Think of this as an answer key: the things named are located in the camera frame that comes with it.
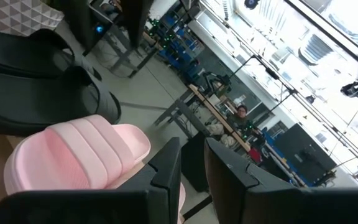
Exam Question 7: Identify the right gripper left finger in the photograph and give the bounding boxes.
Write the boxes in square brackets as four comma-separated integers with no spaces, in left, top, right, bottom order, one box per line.
[0,136,182,224]

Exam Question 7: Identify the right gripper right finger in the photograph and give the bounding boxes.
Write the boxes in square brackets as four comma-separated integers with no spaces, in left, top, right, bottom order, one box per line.
[203,137,358,224]

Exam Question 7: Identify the pink slide sandal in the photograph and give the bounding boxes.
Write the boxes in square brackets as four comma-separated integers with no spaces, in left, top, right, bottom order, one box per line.
[3,114,152,196]
[177,182,186,224]

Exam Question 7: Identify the black slide sandal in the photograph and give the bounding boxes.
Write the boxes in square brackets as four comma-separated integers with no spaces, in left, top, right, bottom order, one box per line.
[0,65,122,136]
[0,27,76,78]

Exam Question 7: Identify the black background monitor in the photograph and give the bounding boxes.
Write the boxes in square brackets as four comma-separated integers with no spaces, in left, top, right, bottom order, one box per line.
[273,123,337,184]

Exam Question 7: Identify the black floor box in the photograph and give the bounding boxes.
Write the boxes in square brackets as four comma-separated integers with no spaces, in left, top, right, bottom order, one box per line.
[181,133,213,192]

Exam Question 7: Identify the person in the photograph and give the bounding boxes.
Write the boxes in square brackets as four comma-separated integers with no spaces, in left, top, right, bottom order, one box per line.
[227,104,260,141]

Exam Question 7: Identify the wooden background table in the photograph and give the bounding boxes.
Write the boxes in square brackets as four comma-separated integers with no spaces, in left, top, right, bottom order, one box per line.
[153,83,253,153]

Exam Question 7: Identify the grey metal stand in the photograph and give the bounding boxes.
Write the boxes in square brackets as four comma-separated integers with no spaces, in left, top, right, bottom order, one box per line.
[104,24,161,78]

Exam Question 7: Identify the blue storage bins rack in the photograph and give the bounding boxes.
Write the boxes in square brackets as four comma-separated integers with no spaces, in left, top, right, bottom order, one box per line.
[147,6,204,82]

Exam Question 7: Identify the black computer with blue light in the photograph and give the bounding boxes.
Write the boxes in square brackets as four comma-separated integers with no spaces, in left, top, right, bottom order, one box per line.
[62,0,119,57]

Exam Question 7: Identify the black overhead frame beam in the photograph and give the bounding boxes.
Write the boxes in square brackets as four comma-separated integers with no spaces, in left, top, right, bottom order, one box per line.
[283,0,358,77]

